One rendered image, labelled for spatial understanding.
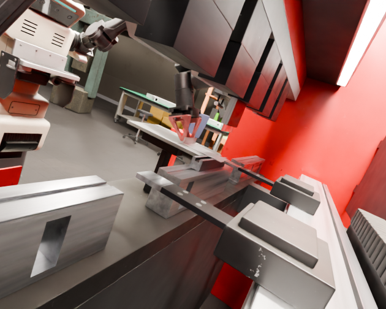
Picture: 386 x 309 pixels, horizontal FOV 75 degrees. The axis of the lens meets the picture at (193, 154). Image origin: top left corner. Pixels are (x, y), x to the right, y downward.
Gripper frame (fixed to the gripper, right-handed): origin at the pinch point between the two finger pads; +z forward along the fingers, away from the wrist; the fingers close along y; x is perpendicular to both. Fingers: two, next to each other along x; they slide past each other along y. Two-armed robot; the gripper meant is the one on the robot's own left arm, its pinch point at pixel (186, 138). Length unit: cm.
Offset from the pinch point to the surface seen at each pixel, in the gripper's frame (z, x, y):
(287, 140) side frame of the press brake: -1, -21, 87
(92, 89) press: -152, 389, 329
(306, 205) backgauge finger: 18.4, -32.7, -4.9
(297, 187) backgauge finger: 14.4, -31.0, -3.8
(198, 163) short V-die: 7.4, -8.8, -11.7
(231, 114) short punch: -4.9, -15.6, -3.5
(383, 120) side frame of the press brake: -7, -67, 87
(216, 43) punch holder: -11.4, -22.7, -32.8
